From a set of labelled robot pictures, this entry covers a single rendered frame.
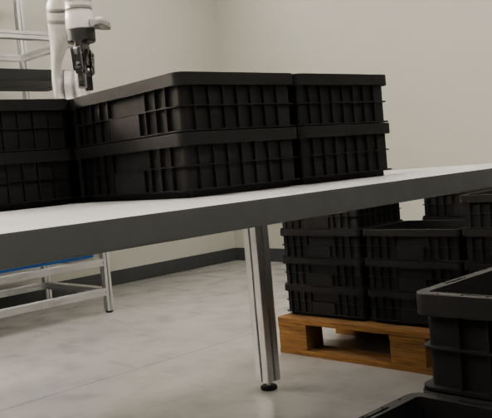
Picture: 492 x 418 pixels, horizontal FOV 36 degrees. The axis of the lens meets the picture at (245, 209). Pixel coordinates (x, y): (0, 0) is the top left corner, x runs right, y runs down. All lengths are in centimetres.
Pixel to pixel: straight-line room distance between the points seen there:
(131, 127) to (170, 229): 56
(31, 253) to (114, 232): 12
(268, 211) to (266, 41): 473
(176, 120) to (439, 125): 361
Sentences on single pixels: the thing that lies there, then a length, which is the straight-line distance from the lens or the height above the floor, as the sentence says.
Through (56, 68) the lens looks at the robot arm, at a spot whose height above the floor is 110.
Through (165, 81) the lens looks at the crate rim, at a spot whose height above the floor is 92.
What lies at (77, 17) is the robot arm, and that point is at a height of 117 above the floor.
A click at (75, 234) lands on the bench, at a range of 92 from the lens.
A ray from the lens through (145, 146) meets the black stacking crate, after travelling 149.
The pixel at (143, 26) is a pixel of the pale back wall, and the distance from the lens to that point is 576.
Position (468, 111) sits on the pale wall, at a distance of 482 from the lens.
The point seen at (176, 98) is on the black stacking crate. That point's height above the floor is 88.
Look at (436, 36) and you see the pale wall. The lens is 495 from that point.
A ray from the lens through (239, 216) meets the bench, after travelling 109.
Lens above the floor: 75
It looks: 3 degrees down
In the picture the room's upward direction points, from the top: 5 degrees counter-clockwise
